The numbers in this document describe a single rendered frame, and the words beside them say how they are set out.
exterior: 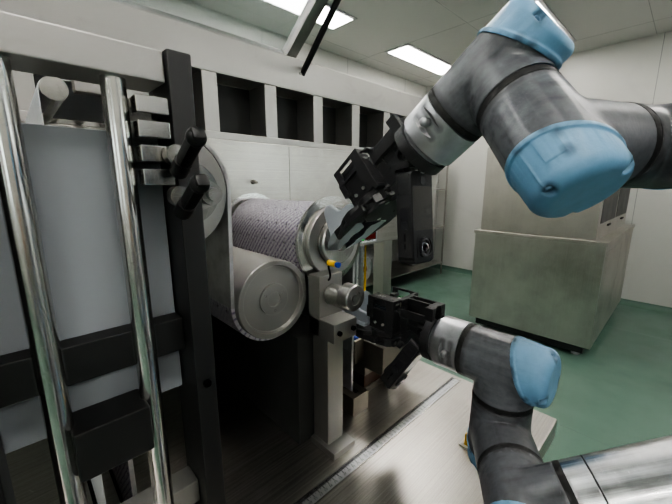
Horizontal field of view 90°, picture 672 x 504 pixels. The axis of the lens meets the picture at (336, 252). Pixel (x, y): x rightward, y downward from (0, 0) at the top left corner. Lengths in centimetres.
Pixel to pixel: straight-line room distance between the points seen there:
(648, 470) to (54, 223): 52
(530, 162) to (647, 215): 461
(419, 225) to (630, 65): 472
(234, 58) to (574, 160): 73
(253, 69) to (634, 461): 90
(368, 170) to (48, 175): 31
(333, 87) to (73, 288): 87
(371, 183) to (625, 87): 468
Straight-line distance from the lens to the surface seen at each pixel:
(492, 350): 49
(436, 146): 39
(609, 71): 509
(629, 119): 36
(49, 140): 31
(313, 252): 53
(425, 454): 67
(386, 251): 150
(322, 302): 53
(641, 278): 500
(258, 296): 50
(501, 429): 51
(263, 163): 87
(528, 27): 37
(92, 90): 40
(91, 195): 31
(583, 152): 30
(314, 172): 97
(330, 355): 57
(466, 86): 38
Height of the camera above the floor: 134
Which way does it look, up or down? 12 degrees down
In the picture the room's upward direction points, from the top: straight up
